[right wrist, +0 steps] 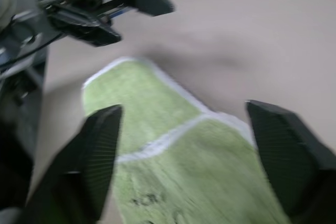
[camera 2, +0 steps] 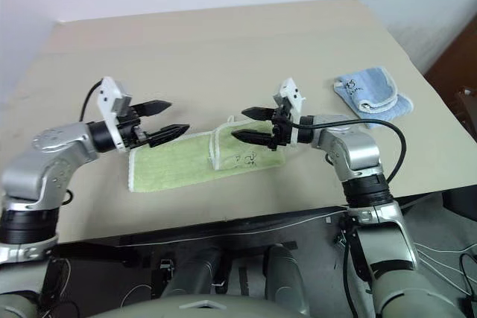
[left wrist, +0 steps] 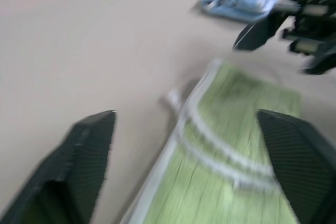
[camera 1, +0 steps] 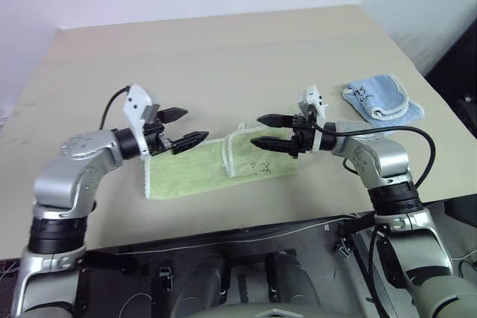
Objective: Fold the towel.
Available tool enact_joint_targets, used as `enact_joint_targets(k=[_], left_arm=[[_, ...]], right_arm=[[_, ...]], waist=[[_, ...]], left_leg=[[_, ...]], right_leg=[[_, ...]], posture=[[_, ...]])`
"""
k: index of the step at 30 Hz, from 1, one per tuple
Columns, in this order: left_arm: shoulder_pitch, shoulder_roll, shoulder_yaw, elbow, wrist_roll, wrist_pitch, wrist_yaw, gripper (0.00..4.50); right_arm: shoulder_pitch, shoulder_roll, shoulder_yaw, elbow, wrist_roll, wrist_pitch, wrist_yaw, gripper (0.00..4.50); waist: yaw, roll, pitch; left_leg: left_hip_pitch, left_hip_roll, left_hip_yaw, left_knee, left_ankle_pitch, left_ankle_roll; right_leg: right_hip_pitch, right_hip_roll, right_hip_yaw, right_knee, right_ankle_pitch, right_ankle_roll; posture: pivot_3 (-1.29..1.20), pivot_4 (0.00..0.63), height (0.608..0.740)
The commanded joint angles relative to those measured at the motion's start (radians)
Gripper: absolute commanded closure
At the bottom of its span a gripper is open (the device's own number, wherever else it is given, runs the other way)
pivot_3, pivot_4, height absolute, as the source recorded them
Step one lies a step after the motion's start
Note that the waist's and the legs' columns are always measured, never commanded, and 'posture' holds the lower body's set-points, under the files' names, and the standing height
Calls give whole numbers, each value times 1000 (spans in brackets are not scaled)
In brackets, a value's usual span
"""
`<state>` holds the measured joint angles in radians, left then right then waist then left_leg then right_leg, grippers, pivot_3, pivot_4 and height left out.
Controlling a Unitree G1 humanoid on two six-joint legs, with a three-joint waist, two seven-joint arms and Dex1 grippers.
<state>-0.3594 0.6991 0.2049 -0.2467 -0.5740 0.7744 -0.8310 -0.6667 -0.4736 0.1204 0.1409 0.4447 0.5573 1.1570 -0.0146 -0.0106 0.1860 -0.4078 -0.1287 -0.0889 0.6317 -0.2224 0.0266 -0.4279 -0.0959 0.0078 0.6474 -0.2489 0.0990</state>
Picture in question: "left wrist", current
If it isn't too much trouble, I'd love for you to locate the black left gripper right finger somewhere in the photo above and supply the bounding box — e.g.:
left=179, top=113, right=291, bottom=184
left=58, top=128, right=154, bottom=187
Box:
left=256, top=108, right=336, bottom=224

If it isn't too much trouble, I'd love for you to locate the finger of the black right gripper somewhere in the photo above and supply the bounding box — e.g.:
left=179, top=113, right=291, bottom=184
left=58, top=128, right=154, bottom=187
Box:
left=300, top=47, right=336, bottom=76
left=232, top=20, right=286, bottom=51

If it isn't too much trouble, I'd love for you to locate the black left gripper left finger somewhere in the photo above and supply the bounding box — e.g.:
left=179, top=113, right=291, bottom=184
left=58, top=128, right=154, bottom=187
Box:
left=0, top=110, right=118, bottom=224

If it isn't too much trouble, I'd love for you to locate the green striped cloth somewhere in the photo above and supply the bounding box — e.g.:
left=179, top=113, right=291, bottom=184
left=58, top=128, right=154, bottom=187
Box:
left=123, top=58, right=302, bottom=224

